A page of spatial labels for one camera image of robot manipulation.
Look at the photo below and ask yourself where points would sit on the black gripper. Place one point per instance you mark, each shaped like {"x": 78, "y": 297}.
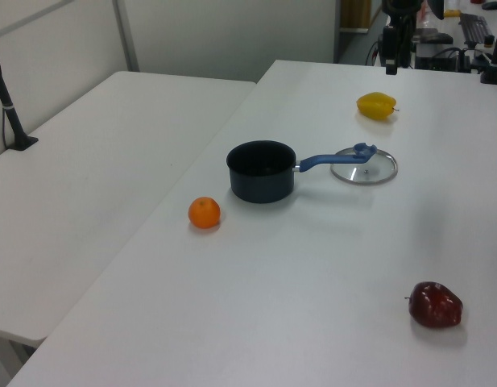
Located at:
{"x": 399, "y": 8}

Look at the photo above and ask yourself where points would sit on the glass lid with blue knob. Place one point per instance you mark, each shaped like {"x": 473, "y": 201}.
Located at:
{"x": 378, "y": 176}

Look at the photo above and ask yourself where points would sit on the black electronics box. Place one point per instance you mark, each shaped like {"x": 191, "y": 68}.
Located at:
{"x": 441, "y": 58}

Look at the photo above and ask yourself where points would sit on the wooden cabinet panel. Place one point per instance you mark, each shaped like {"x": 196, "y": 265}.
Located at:
{"x": 354, "y": 14}

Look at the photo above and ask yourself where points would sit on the small yellow desk object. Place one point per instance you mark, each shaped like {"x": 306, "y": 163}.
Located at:
{"x": 452, "y": 13}

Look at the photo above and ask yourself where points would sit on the yellow starfruit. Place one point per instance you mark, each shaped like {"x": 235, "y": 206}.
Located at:
{"x": 375, "y": 106}

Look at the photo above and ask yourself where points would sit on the black computer keyboard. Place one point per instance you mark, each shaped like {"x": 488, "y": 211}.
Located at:
{"x": 475, "y": 28}

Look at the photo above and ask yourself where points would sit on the black stand with round foot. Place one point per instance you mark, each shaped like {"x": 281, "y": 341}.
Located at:
{"x": 494, "y": 72}

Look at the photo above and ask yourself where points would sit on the black computer mouse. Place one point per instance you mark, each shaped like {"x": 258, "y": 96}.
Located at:
{"x": 491, "y": 5}

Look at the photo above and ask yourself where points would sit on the orange mandarin fruit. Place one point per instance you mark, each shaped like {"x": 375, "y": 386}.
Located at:
{"x": 204, "y": 212}

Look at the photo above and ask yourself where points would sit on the dark red apple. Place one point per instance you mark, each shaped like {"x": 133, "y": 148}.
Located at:
{"x": 434, "y": 305}

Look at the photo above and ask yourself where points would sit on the white side table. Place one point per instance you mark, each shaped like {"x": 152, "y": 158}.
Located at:
{"x": 91, "y": 169}

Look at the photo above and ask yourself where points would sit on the black camera pole with base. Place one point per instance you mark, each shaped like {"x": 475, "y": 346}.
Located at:
{"x": 8, "y": 109}

